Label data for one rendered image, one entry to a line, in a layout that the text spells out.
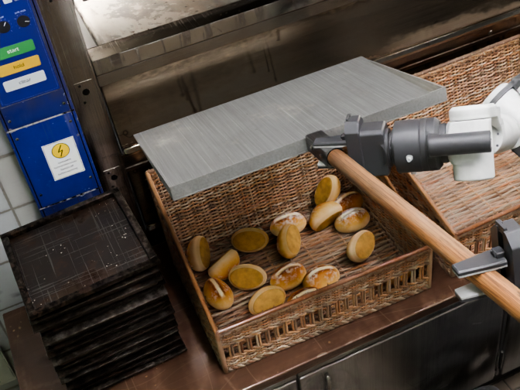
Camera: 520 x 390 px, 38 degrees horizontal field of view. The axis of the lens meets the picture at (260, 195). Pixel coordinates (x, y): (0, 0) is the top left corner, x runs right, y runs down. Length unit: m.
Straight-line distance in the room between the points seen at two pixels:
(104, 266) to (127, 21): 0.60
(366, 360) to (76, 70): 0.97
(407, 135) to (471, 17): 0.98
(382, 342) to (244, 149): 0.69
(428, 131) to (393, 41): 0.85
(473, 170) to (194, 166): 0.51
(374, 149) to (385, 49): 0.82
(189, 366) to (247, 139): 0.62
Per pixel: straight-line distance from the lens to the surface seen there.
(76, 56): 1.76
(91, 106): 1.83
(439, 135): 1.24
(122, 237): 1.72
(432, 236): 1.03
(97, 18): 1.94
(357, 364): 1.93
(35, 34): 1.69
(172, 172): 1.44
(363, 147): 1.28
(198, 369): 1.84
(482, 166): 1.26
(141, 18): 1.90
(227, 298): 1.89
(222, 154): 1.45
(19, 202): 1.94
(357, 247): 1.94
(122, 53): 1.78
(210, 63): 1.89
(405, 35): 2.09
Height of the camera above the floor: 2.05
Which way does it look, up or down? 42 degrees down
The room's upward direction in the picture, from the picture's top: 9 degrees counter-clockwise
